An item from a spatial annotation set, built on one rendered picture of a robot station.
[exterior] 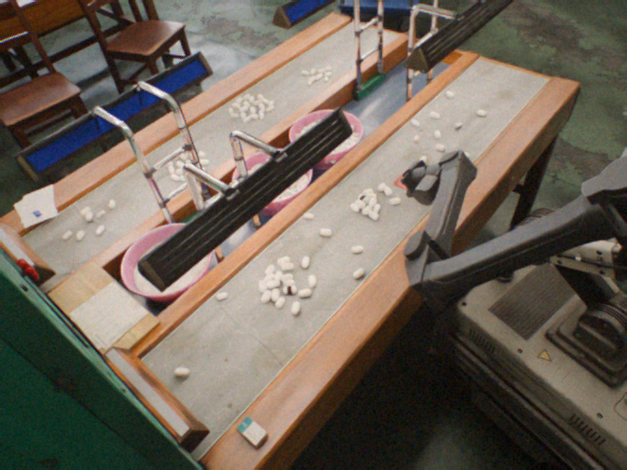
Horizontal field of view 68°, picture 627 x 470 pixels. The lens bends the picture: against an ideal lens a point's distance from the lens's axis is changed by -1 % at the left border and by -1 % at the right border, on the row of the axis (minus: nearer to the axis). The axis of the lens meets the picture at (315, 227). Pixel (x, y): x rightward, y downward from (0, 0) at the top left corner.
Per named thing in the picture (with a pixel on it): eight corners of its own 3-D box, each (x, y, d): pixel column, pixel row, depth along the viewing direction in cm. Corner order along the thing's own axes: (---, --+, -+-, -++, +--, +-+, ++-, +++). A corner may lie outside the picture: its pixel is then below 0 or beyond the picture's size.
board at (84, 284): (161, 324, 120) (160, 321, 119) (113, 366, 113) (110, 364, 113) (95, 262, 136) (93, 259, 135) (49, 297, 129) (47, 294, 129)
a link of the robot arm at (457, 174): (453, 287, 90) (420, 249, 87) (430, 296, 93) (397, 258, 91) (483, 171, 119) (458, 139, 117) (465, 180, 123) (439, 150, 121)
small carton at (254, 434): (268, 435, 99) (267, 433, 98) (257, 449, 98) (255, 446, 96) (249, 418, 102) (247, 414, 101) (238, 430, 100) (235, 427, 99)
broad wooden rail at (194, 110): (354, 52, 242) (352, 17, 228) (31, 279, 159) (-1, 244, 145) (335, 46, 248) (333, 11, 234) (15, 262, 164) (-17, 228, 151)
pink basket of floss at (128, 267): (224, 240, 150) (216, 220, 143) (215, 311, 132) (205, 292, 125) (144, 246, 151) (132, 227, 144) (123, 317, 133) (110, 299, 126)
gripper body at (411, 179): (397, 180, 130) (416, 175, 123) (417, 159, 134) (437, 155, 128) (409, 199, 132) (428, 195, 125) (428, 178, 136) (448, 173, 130)
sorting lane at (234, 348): (548, 83, 184) (549, 78, 183) (200, 464, 101) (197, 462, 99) (479, 62, 199) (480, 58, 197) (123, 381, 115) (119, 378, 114)
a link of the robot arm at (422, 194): (479, 173, 119) (459, 148, 116) (459, 203, 114) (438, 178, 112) (445, 184, 129) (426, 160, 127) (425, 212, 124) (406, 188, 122)
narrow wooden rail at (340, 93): (412, 56, 219) (414, 34, 211) (71, 324, 136) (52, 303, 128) (403, 53, 222) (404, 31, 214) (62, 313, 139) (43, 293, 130)
